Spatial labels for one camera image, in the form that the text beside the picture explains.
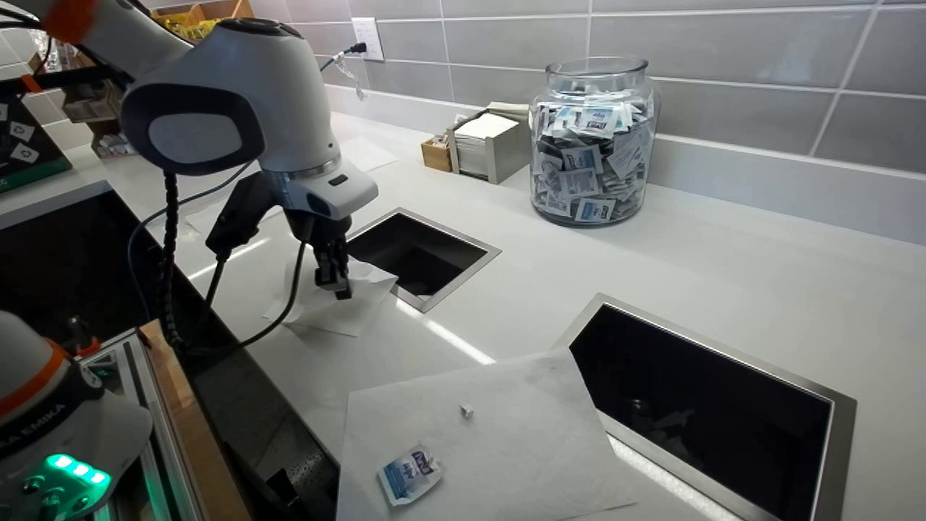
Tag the white napkin dispenser box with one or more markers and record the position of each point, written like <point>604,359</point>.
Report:
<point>489,147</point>

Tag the white orange robot base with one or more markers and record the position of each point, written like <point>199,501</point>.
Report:
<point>66,439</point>

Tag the blue white sugar packet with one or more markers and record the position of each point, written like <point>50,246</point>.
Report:
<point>410,475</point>

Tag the white wall outlet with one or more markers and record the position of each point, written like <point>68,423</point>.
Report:
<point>368,35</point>

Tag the large square counter opening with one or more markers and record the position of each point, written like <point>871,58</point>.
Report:
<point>753,439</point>

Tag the small square counter opening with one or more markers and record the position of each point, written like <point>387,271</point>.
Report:
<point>426,259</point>

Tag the small brown box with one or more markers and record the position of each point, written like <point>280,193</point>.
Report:
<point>436,154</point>

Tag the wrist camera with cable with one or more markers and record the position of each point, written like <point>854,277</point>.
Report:
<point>238,223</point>

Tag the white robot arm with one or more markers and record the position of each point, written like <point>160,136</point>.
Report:
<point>251,92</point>

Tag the wooden condiment shelf rack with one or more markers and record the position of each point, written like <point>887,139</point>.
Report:
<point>194,19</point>

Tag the glass jar of packets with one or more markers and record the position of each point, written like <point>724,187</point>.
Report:
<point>591,142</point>

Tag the white tissue front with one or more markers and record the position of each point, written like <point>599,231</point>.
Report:
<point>534,453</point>

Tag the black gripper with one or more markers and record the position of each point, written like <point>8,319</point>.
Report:
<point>329,239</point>

